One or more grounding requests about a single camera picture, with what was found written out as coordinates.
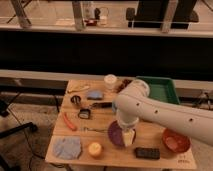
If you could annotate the blue cloth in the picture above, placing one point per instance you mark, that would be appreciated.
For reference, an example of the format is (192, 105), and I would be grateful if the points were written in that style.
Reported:
(67, 148)

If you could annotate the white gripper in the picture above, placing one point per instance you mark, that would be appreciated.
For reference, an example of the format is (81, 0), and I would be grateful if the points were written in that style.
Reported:
(128, 137)

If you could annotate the brown grape bunch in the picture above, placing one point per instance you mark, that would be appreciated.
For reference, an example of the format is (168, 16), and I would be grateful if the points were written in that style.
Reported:
(123, 85)

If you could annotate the purple plate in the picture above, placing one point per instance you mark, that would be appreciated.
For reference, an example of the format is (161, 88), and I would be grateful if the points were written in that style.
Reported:
(115, 134)

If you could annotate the blue sponge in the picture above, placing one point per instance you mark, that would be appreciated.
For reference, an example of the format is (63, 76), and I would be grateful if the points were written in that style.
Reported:
(95, 95)

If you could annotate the blue cup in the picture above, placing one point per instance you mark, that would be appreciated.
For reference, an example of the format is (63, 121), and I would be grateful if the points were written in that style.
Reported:
(114, 107)

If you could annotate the white cup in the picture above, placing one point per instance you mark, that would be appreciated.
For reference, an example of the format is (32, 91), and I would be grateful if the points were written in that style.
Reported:
(110, 81)

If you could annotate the black square cup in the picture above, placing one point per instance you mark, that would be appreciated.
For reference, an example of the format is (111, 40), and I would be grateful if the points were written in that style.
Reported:
(84, 114)

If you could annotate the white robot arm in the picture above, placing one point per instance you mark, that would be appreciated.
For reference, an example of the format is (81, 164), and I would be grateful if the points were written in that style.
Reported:
(133, 103)

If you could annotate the black rectangular sponge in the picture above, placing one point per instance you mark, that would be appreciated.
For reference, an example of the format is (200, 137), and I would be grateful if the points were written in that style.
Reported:
(147, 153)

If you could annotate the black round measuring cup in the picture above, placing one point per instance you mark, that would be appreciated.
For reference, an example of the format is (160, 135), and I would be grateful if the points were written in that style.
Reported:
(76, 100)

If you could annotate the green plastic tray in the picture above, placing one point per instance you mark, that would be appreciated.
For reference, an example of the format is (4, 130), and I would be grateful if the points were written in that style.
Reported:
(161, 89)

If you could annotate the yellow apple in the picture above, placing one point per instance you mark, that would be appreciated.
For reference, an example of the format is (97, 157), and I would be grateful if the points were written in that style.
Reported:
(95, 149)

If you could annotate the orange bowl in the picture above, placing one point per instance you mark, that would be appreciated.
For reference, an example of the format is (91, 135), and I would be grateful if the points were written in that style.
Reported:
(175, 142)

